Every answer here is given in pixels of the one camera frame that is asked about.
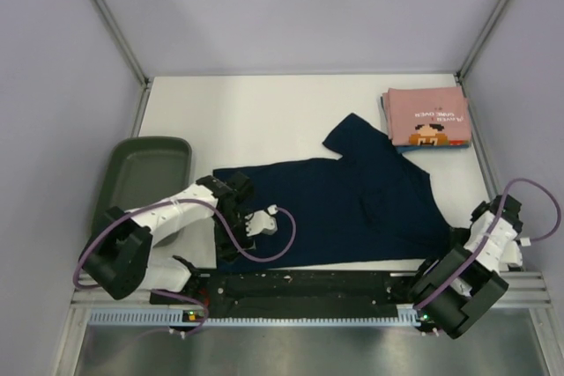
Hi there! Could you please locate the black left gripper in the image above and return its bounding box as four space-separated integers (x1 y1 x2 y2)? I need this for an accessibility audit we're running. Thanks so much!
212 209 256 263

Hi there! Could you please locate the navy blue t-shirt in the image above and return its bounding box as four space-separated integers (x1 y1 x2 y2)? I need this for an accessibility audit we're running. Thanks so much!
216 114 454 272

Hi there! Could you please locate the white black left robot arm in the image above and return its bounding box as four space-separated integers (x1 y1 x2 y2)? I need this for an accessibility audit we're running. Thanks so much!
73 173 254 303

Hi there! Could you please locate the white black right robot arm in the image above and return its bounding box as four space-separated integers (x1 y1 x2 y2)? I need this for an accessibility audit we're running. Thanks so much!
408 195 523 339

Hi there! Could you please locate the dark green plastic bin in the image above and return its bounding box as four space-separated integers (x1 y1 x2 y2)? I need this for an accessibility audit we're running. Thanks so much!
89 136 192 240

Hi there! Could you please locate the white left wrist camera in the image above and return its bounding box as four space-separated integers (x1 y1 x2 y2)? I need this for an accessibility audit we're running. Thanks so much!
245 204 278 238

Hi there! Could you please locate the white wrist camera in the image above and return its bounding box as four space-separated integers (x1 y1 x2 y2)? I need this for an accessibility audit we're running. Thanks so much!
245 204 278 238
501 237 531 269

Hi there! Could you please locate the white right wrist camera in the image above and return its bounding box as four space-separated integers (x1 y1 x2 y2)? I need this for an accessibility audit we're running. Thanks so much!
501 237 531 269

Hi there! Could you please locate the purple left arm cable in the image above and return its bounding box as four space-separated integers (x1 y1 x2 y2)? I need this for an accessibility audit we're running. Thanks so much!
70 199 296 336

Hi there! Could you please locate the aluminium front frame rail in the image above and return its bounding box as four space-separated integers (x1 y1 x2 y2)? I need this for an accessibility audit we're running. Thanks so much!
70 271 552 309

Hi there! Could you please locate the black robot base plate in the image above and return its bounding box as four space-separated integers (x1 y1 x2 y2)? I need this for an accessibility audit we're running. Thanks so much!
180 269 417 319

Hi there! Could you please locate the light blue slotted cable duct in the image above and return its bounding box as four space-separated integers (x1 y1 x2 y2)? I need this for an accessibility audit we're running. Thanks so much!
88 308 434 328

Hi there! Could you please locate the right aluminium frame post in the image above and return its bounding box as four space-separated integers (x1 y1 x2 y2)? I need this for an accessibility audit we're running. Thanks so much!
456 0 513 85

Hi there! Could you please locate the aluminium frame post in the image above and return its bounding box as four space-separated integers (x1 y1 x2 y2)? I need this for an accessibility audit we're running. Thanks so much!
456 0 513 85
90 0 150 88

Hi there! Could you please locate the left aluminium frame post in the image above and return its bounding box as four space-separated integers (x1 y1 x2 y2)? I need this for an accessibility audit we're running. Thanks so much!
90 0 150 88

